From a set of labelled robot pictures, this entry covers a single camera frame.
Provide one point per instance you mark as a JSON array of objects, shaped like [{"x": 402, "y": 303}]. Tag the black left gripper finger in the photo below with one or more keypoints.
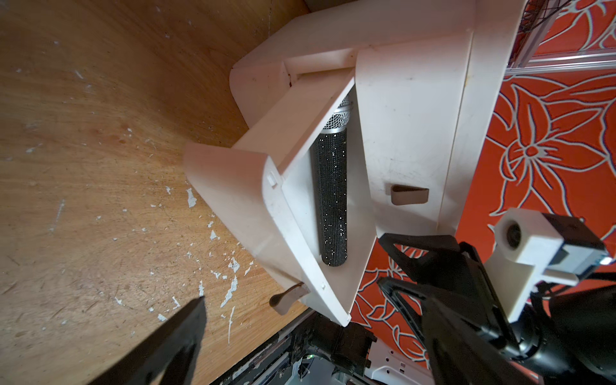
[{"x": 169, "y": 353}]

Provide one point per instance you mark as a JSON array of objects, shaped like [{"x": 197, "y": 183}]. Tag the black glitter microphone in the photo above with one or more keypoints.
[{"x": 329, "y": 168}]

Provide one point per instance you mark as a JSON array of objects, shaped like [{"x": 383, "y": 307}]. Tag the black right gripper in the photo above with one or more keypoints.
[{"x": 564, "y": 339}]

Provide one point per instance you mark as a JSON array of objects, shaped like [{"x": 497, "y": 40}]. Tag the white drawer cabinet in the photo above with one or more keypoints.
[{"x": 424, "y": 77}]

